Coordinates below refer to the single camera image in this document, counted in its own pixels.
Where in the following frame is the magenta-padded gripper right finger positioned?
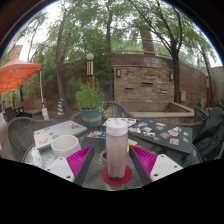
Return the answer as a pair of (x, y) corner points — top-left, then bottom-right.
(128, 144), (184, 186)

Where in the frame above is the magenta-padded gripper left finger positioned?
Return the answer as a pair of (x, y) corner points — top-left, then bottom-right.
(44, 144), (96, 187)

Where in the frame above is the translucent white-capped drink bottle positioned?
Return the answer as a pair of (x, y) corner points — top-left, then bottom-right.
(105, 118), (130, 181)

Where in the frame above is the white ceramic mug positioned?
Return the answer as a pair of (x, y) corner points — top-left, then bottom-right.
(50, 134), (82, 160)

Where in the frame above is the yellow card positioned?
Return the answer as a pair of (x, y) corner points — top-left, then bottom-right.
(127, 138), (139, 148)

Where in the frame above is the black laptop with stickers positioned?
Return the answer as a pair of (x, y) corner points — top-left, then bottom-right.
(127, 117), (194, 155)

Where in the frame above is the colourful sticker sheet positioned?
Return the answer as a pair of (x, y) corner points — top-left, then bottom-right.
(86, 129), (108, 140)

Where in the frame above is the silver laptop with stickers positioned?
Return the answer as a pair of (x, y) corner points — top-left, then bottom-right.
(32, 119), (89, 151)

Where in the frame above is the white printed booklet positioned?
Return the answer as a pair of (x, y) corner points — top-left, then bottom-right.
(102, 116), (137, 128)

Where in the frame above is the striped traffic cone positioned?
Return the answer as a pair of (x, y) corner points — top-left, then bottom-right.
(56, 98), (66, 117)

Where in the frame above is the potted green plant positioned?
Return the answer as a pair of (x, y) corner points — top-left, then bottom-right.
(74, 81), (108, 127)

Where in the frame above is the black jacket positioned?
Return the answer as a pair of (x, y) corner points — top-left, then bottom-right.
(192, 106), (224, 163)

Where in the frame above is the group of dark patio chairs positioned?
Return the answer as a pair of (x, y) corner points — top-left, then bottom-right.
(2, 105), (25, 123)

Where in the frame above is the orange canopy tent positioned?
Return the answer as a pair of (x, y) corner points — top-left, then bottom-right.
(0, 56), (43, 95)

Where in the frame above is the brown ring coaster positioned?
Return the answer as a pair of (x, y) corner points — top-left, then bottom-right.
(99, 149), (109, 162)

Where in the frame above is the globe-topped lamp post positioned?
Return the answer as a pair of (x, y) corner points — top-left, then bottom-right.
(85, 52), (96, 90)

